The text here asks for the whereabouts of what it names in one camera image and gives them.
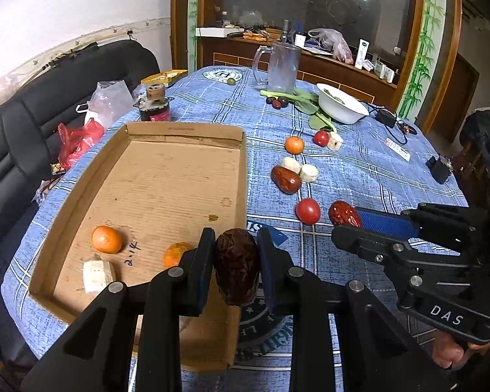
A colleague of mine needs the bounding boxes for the black motor with red label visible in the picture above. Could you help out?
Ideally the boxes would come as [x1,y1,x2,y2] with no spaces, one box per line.
[134,84,175,123]

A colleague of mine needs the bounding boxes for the white strip packet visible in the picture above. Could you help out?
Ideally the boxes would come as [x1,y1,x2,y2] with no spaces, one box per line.
[384,139,411,162]

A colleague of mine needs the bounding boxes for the tall white box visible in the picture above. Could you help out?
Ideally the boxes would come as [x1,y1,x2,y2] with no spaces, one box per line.
[354,39,370,69]

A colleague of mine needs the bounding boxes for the pink plastic bag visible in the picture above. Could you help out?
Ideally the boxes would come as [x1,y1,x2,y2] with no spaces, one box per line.
[308,28,354,64]

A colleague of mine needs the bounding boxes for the dark brown dried date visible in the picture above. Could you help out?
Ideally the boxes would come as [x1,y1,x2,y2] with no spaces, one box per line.
[213,229,257,306]

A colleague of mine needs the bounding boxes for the small black charger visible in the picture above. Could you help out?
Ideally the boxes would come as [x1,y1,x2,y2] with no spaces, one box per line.
[426,155,454,184]

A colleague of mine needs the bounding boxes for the shallow cardboard box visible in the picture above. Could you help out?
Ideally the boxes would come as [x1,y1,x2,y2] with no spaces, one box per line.
[28,122,248,372]

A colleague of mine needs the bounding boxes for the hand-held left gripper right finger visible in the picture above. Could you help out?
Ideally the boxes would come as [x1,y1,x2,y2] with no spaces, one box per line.
[256,228,454,392]

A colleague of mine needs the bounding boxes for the red plastic bag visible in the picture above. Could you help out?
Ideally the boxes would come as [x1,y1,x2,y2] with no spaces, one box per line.
[56,118,107,170]

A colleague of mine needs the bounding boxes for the white bowl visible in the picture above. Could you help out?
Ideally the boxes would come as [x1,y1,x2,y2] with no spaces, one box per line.
[316,83,370,125]

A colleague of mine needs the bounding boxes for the black charger with cable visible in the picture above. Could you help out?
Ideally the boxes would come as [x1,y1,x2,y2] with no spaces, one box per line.
[367,104,418,136]

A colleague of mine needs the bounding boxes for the wrinkled red date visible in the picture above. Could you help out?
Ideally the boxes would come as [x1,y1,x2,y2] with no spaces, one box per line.
[328,201,363,228]

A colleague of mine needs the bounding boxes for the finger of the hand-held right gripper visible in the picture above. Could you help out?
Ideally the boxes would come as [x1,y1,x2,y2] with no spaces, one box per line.
[332,224,479,295]
[353,202,490,256]

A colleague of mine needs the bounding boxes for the wooden cabinet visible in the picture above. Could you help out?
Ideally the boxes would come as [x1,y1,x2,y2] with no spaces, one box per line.
[169,0,480,131]

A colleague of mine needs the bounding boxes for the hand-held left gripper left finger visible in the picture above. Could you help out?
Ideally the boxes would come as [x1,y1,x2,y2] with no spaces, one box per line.
[22,228,216,392]

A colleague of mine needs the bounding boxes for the smooth red date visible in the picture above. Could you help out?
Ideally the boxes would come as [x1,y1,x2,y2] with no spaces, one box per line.
[270,166,303,195]

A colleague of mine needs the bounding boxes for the black power adapter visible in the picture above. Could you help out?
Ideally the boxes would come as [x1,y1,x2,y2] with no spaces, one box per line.
[376,108,398,128]

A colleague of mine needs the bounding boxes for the person's right hand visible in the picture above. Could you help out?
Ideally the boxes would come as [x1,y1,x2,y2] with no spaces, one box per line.
[431,332,488,370]

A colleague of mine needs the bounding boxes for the clear plastic bag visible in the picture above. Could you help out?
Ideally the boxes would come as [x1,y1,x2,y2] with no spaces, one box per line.
[75,80,135,127]

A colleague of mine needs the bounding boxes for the green leafy vegetable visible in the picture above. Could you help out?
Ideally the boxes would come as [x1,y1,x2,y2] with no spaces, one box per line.
[260,89,337,133]

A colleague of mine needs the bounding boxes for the yellow packet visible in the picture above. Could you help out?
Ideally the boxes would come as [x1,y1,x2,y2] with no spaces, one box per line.
[141,69,188,86]

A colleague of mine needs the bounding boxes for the black leather sofa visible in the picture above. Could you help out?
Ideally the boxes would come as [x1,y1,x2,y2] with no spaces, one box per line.
[0,42,161,372]

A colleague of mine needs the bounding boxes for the small white boxes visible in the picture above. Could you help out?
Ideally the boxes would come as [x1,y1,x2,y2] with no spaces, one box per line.
[373,59,396,80]

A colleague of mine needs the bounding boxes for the flat white box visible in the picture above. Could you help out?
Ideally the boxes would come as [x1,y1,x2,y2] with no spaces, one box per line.
[195,26,246,38]

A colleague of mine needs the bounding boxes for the clear glass mug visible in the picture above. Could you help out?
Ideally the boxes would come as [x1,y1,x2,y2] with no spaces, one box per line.
[252,42,302,94]

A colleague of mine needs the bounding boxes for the blue plaid tablecloth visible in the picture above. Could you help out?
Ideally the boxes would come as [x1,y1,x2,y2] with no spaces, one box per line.
[2,65,470,392]

